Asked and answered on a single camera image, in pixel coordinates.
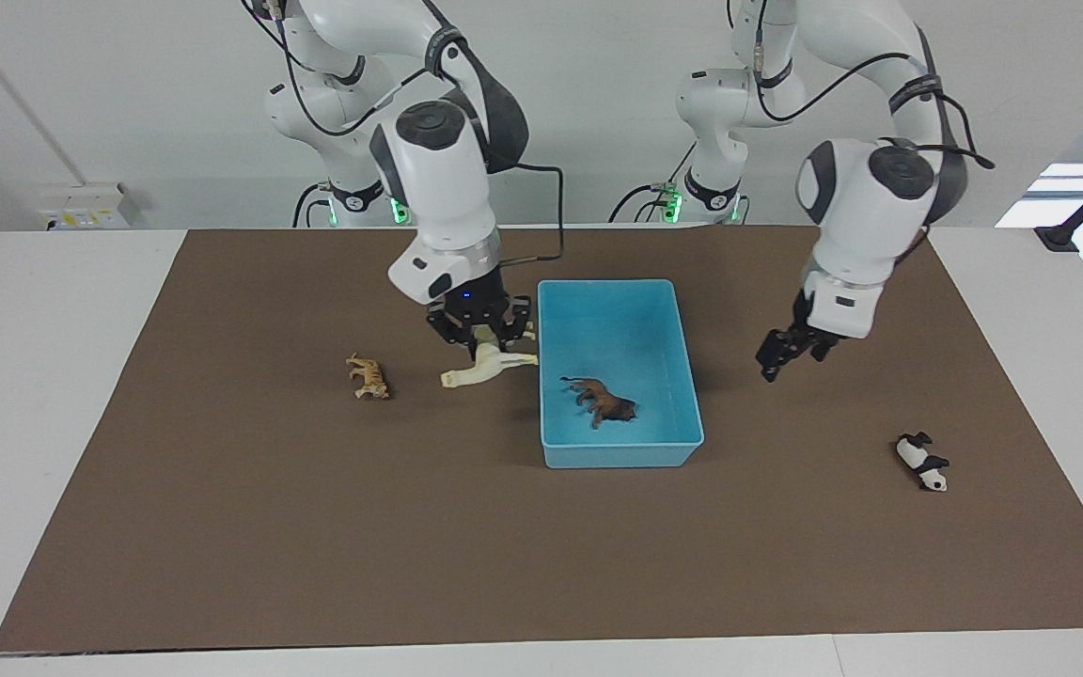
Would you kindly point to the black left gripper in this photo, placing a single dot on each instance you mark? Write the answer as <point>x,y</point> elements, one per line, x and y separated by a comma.
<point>809,337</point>

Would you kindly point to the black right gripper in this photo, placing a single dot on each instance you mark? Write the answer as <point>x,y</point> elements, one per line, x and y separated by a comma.
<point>476,306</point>

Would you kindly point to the cream llama toy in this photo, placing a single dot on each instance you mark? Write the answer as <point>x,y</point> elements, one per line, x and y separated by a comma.
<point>483,369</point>

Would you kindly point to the orange striped tiger toy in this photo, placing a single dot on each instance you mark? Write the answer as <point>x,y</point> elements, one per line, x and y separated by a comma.
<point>369,376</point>

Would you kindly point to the brown lion toy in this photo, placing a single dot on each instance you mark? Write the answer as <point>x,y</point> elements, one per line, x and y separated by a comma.
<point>607,404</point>

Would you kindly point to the black white panda toy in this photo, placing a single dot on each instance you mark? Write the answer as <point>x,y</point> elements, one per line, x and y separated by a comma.
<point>922,461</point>

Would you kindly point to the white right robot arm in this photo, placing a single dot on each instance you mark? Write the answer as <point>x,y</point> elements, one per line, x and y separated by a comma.
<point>438,188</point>

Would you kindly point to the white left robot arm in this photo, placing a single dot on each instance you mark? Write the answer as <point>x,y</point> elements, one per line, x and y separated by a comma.
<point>871,207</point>

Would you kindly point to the light blue storage box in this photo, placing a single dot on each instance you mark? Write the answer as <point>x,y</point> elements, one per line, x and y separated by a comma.
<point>664,376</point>

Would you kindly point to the brown table mat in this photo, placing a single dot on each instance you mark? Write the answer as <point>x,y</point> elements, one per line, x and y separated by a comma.
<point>316,527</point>

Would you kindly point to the white wall socket box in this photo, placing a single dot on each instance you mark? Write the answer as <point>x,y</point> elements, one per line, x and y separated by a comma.
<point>86,205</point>

